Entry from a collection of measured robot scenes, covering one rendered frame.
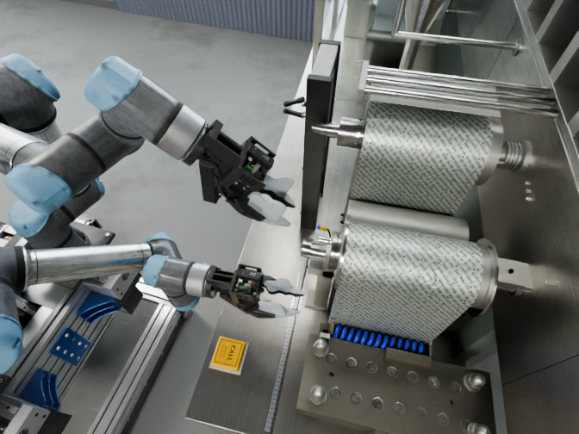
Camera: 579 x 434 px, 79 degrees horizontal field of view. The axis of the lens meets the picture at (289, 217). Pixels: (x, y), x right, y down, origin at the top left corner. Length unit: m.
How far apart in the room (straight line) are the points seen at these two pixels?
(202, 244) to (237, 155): 1.72
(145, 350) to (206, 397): 0.86
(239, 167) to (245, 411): 0.63
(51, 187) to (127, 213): 1.96
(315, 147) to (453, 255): 0.40
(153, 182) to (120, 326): 1.11
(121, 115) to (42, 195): 0.15
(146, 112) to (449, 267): 0.54
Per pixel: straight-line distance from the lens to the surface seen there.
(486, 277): 0.70
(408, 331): 0.86
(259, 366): 0.98
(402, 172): 0.77
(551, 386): 0.69
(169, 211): 2.44
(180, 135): 0.53
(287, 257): 1.09
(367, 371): 0.86
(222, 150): 0.53
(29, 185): 0.58
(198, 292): 0.82
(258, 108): 3.08
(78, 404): 1.87
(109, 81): 0.54
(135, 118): 0.54
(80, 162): 0.59
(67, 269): 0.91
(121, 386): 1.79
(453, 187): 0.81
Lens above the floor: 1.85
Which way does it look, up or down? 54 degrees down
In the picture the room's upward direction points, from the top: straight up
